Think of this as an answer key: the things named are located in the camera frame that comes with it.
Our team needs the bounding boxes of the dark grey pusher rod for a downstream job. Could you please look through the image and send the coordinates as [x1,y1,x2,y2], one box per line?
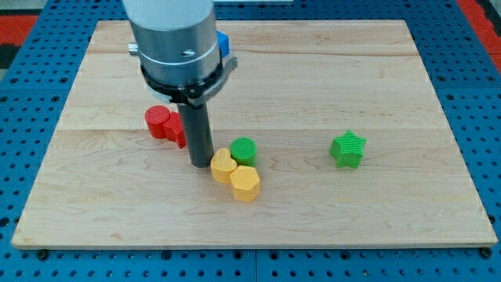
[178,104,214,168]

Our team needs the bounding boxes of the green cylinder block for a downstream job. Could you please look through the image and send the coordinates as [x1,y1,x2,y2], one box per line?
[230,137,257,167]

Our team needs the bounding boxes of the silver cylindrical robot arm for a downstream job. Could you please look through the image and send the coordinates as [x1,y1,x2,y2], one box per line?
[122,0,237,168]

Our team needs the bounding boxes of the blue block behind arm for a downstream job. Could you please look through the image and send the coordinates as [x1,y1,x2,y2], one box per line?
[217,31,230,58]

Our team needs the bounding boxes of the red ridged block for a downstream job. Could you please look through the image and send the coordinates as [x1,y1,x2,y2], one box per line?
[162,112,186,149]

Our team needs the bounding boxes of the red cylinder block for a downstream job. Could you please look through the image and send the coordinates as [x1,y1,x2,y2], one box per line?
[144,105,171,139]

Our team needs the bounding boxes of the yellow heart block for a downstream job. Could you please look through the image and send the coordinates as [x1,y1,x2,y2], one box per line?
[211,148,238,184]

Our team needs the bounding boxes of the yellow hexagon block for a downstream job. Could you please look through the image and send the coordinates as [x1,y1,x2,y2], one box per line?
[230,165,261,202]

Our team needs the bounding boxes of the wooden board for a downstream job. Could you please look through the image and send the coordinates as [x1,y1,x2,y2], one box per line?
[12,20,498,250]

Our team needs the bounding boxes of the green star block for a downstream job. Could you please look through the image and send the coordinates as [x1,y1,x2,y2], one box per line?
[330,130,366,169]

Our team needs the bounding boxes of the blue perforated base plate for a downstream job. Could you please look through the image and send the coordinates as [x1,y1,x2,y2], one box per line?
[1,0,500,281]

